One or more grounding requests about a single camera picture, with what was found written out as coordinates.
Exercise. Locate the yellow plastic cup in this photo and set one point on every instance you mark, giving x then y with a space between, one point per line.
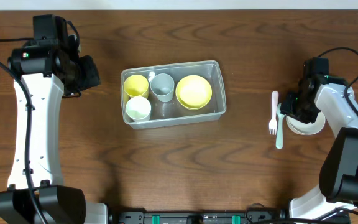
136 85

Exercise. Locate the yellow plastic bowl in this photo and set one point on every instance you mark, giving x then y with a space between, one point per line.
193 92

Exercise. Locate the white plastic bowl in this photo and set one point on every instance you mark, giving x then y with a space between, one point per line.
307 129

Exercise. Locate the white plastic cup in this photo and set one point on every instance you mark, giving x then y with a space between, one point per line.
138 109

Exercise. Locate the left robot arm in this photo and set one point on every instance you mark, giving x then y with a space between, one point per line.
36 193

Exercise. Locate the green plastic spoon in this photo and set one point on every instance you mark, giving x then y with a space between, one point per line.
279 137

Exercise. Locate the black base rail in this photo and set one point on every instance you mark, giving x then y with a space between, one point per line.
255 213

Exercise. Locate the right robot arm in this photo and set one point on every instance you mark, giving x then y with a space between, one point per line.
338 178

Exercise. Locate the pink plastic fork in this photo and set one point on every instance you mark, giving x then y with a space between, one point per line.
273 122

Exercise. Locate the grey plastic cup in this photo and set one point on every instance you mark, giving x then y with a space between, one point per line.
162 86

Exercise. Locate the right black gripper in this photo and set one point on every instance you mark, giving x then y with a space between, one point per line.
286 107

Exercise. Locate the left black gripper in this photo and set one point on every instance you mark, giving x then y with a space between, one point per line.
95 79

